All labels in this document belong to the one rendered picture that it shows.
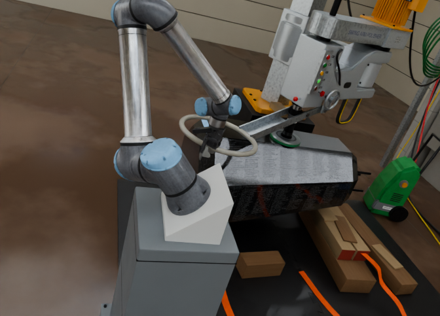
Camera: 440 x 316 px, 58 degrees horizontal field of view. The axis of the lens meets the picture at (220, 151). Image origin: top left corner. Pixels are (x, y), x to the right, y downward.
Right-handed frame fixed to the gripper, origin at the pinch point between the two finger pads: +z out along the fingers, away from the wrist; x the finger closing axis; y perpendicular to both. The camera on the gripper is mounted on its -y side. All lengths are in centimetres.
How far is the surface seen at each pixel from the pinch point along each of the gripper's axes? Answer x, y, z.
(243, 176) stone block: 39.1, 21.0, 19.7
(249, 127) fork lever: 51, 11, -8
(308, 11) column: 143, 7, -82
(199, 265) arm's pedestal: -66, 31, 11
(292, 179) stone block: 60, 50, 17
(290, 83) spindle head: 71, 23, -40
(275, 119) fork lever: 69, 23, -14
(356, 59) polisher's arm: 104, 55, -66
